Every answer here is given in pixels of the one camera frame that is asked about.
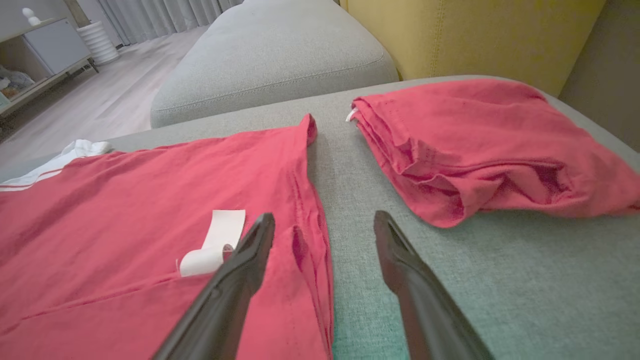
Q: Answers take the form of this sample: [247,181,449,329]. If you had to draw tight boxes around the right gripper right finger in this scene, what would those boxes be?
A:
[373,210,496,360]

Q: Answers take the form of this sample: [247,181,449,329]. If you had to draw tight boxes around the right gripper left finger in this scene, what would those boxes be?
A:
[152,212,276,360]

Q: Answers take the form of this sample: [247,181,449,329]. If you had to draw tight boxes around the red jersey with black logo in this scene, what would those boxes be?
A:
[0,114,335,360]

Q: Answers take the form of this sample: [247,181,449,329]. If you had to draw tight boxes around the red shorts with white trim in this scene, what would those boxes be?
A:
[345,77,640,229]

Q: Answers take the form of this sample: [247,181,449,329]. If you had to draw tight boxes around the large grey sofa seat cushion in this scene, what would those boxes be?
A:
[0,75,640,360]

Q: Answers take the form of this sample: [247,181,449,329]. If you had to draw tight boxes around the grey sofa chaise cushion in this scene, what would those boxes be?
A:
[150,0,400,130]

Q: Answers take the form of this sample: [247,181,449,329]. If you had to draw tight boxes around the yellow sofa back cushion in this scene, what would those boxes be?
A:
[340,0,607,97]

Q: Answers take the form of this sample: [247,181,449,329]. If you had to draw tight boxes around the white ribbed vase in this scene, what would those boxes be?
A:
[76,21,121,66]

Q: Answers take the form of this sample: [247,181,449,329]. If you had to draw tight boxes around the grey curtain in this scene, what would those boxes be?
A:
[97,0,244,46]

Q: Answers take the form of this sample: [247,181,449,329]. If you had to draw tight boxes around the grey cloth bundle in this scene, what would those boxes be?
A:
[0,67,36,99]

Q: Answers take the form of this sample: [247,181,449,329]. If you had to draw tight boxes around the white low cabinet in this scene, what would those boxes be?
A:
[0,16,100,118]

